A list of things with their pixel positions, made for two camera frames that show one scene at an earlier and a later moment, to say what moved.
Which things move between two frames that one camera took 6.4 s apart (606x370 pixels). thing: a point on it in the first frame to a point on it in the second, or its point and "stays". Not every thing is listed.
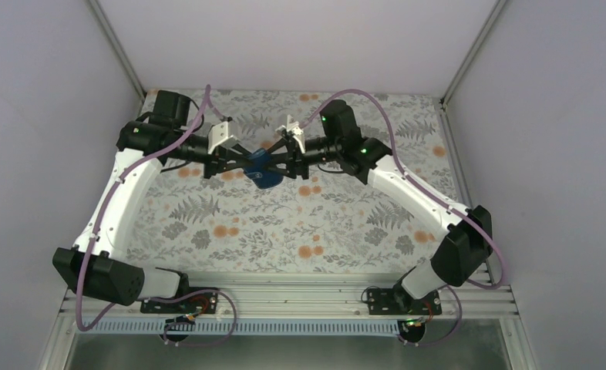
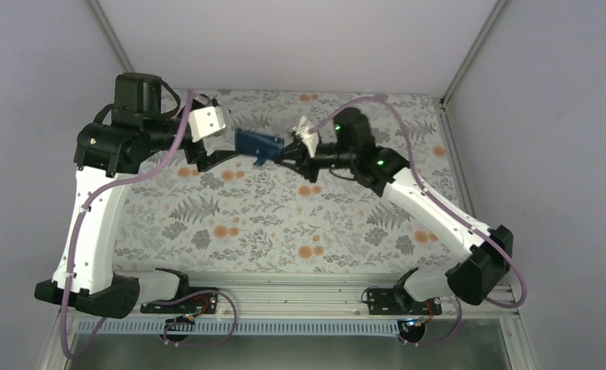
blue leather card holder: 257,169 to 257,146
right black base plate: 398,301 stays
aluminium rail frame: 306,295 stays
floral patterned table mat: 190,223 stays
